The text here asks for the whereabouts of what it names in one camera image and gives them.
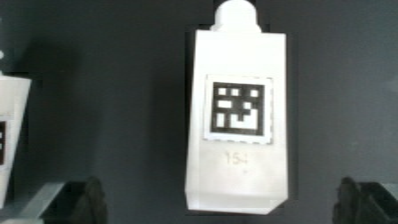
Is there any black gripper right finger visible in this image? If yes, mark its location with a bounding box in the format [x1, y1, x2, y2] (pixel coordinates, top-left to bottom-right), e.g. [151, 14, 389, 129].
[332, 177, 398, 224]

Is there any white stool leg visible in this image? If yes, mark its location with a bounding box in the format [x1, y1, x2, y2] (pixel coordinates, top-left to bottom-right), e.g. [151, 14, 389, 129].
[0, 70, 31, 209]
[184, 0, 287, 215]

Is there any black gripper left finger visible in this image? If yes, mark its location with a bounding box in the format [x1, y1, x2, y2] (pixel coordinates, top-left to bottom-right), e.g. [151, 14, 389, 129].
[39, 177, 108, 224]

